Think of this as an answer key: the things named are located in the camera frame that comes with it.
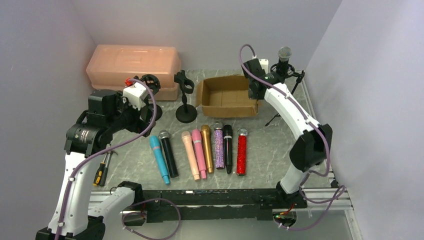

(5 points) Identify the yellow black screwdriver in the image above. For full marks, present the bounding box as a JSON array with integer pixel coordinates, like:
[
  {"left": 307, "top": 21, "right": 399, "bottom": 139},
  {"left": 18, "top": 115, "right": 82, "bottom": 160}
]
[{"left": 93, "top": 153, "right": 109, "bottom": 187}]

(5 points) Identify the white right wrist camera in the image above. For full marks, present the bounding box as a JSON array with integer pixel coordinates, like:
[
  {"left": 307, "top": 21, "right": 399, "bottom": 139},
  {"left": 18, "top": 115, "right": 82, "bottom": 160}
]
[{"left": 258, "top": 58, "right": 269, "bottom": 74}]

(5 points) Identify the slim black microphone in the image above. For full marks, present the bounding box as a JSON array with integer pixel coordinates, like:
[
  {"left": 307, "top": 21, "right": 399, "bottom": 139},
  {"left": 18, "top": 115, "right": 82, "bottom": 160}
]
[{"left": 223, "top": 124, "right": 233, "bottom": 174}]

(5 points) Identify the pink toy microphone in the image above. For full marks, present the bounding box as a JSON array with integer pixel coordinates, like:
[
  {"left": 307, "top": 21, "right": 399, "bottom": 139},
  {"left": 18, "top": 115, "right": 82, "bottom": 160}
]
[{"left": 191, "top": 128, "right": 207, "bottom": 180}]

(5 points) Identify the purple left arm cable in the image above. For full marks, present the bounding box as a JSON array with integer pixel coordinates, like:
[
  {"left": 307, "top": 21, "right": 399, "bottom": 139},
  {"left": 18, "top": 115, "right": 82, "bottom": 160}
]
[{"left": 54, "top": 78, "right": 182, "bottom": 240}]

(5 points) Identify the black microphone silver grille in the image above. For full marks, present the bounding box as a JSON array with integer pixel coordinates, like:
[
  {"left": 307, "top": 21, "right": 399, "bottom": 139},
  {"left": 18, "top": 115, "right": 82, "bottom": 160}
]
[{"left": 276, "top": 46, "right": 292, "bottom": 78}]

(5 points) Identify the black tripod microphone stand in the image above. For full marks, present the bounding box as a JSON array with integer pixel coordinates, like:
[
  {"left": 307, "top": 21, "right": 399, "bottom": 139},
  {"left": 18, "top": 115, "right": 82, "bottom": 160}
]
[{"left": 265, "top": 63, "right": 306, "bottom": 127}]

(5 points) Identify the purple glitter microphone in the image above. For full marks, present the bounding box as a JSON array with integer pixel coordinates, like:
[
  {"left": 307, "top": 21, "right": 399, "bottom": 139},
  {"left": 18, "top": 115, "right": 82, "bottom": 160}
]
[{"left": 213, "top": 122, "right": 225, "bottom": 170}]

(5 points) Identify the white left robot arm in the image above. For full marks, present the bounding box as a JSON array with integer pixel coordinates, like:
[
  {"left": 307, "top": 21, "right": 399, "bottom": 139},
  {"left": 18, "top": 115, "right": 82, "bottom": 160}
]
[{"left": 36, "top": 84, "right": 155, "bottom": 240}]

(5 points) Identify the blue toy microphone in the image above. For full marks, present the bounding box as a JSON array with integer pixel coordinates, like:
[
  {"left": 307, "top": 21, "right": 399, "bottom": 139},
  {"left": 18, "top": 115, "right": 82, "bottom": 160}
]
[{"left": 149, "top": 135, "right": 171, "bottom": 185}]

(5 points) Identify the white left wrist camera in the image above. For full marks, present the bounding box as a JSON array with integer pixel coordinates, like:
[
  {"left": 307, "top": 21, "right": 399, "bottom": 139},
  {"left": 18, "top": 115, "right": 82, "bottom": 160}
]
[{"left": 123, "top": 78, "right": 149, "bottom": 110}]

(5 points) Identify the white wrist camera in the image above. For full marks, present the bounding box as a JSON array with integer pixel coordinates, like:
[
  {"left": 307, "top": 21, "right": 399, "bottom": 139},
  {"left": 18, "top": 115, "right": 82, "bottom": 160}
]
[
  {"left": 123, "top": 78, "right": 149, "bottom": 110},
  {"left": 258, "top": 58, "right": 269, "bottom": 74}
]

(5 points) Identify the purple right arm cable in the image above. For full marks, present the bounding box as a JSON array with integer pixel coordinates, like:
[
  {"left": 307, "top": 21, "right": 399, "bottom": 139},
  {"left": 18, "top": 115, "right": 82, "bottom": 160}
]
[{"left": 239, "top": 44, "right": 347, "bottom": 232}]

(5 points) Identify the black microphone grey grille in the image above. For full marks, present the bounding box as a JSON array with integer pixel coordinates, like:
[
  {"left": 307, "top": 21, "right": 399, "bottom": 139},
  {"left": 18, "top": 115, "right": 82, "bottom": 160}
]
[{"left": 158, "top": 130, "right": 179, "bottom": 178}]

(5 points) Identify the clip mount desk stand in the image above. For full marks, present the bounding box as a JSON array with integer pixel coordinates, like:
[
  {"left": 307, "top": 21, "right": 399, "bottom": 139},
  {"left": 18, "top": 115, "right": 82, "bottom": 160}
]
[{"left": 174, "top": 70, "right": 198, "bottom": 124}]

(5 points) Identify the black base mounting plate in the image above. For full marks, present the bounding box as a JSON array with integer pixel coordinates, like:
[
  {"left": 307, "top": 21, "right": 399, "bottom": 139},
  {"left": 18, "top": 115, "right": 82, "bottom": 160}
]
[{"left": 126, "top": 188, "right": 308, "bottom": 223}]

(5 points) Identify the red glitter microphone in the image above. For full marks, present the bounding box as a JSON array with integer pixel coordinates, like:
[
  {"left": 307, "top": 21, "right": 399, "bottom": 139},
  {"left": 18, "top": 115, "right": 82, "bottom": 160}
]
[{"left": 236, "top": 128, "right": 248, "bottom": 176}]

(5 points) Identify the gold microphone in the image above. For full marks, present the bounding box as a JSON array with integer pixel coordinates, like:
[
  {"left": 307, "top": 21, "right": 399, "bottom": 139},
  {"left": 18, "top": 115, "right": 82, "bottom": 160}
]
[{"left": 200, "top": 124, "right": 214, "bottom": 174}]

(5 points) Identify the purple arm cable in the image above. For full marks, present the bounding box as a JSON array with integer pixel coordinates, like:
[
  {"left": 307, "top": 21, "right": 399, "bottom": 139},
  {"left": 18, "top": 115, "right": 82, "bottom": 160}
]
[
  {"left": 239, "top": 44, "right": 347, "bottom": 232},
  {"left": 54, "top": 78, "right": 182, "bottom": 240}
]

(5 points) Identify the beige toy microphone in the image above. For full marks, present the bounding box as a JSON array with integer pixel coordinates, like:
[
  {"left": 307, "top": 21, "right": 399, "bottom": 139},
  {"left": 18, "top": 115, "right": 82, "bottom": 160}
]
[{"left": 181, "top": 131, "right": 201, "bottom": 181}]

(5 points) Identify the shock mount desk stand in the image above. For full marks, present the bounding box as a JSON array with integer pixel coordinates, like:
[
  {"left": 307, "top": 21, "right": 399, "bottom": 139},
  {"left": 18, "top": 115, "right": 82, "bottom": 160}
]
[{"left": 140, "top": 74, "right": 163, "bottom": 122}]

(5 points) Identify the claw hammer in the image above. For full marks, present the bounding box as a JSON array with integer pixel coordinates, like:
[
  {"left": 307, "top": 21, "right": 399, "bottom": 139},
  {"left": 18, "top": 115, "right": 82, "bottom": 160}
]
[{"left": 98, "top": 150, "right": 118, "bottom": 187}]

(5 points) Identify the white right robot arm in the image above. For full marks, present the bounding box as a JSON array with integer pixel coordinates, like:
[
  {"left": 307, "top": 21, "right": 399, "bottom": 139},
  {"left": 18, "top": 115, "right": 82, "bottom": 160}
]
[{"left": 241, "top": 58, "right": 333, "bottom": 201}]

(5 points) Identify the orange plastic storage box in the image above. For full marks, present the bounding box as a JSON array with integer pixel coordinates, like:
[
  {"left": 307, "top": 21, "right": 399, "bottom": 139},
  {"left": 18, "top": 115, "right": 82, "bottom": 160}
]
[{"left": 86, "top": 44, "right": 181, "bottom": 101}]

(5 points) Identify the brown cardboard box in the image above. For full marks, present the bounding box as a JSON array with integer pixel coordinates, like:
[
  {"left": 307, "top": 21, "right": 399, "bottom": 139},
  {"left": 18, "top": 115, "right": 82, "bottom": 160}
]
[{"left": 195, "top": 75, "right": 258, "bottom": 118}]

